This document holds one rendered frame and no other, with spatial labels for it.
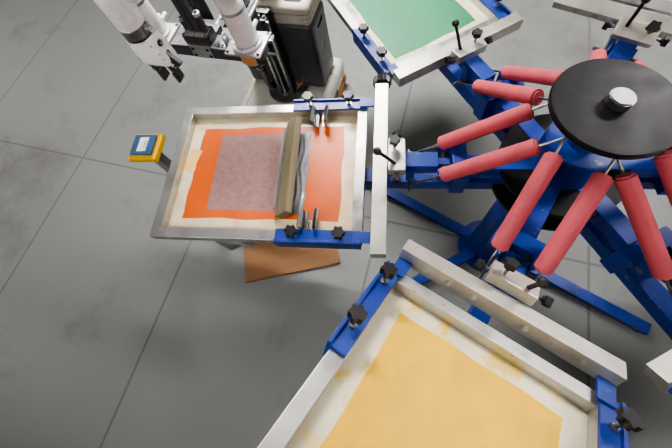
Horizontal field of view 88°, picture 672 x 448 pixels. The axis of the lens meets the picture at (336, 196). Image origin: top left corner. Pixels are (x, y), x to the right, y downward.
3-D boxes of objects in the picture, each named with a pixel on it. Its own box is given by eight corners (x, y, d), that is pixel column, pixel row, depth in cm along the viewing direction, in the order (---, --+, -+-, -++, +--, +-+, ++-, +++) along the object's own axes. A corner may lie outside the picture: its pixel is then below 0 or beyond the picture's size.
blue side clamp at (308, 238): (278, 246, 126) (272, 241, 120) (280, 233, 128) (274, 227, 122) (361, 249, 122) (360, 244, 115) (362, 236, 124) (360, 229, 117)
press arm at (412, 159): (387, 173, 127) (387, 166, 122) (387, 158, 129) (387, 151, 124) (436, 173, 124) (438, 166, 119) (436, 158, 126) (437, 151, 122)
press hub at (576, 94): (452, 277, 204) (550, 167, 82) (448, 213, 220) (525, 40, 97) (526, 281, 198) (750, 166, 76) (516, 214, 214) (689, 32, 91)
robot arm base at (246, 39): (242, 24, 148) (226, -10, 134) (269, 27, 145) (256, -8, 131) (228, 52, 142) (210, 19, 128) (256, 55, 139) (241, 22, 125)
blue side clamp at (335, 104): (296, 119, 148) (292, 109, 142) (297, 109, 150) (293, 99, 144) (367, 117, 144) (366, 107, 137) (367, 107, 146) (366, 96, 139)
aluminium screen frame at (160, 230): (155, 239, 133) (149, 236, 129) (191, 112, 156) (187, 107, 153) (362, 245, 121) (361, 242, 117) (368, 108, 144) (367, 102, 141)
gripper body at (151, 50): (158, 20, 91) (181, 53, 101) (126, 17, 94) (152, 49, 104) (145, 41, 89) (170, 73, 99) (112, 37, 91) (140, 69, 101)
